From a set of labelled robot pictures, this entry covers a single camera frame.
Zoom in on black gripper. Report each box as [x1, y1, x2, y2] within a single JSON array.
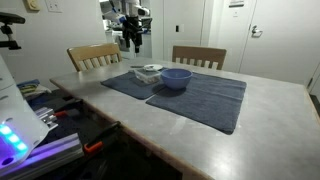
[[121, 15, 144, 54]]

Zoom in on blue plastic bowl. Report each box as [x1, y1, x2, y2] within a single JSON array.
[[160, 68, 194, 91]]

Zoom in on grey kitchen base cabinet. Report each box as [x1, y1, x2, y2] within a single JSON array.
[[141, 32, 153, 59]]

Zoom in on white oven stove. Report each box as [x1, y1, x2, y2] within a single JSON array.
[[111, 30, 136, 60]]

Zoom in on small white plate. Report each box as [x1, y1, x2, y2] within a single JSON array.
[[143, 63, 164, 72]]

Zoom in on dark blue cloth placemat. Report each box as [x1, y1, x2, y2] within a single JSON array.
[[100, 67, 169, 101], [145, 70, 248, 136]]

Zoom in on light wooden slat-back chair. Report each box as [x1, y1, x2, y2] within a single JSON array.
[[66, 42, 123, 73]]

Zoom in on brown wooden slat-back chair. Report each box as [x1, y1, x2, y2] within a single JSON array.
[[171, 45, 228, 71]]

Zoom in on black orange bar clamp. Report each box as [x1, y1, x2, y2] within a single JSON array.
[[49, 98, 84, 118], [83, 121, 123, 155]]

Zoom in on beige round thermostat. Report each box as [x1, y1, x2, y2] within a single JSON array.
[[24, 0, 42, 13]]

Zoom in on folded blue green cloths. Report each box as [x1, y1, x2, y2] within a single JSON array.
[[16, 78, 52, 101]]

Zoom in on white entry door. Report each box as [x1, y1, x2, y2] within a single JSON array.
[[239, 0, 320, 86]]

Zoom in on silver aluminium bracket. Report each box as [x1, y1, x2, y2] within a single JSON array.
[[33, 107, 59, 131]]

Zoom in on silver door lever handle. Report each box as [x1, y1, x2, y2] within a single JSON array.
[[251, 25, 264, 38]]

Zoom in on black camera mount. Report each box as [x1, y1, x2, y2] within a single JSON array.
[[0, 24, 23, 51]]

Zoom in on black camera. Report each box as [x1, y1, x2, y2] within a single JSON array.
[[0, 12, 27, 25]]

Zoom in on aluminium extrusion rail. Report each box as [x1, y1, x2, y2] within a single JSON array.
[[0, 133, 84, 180]]

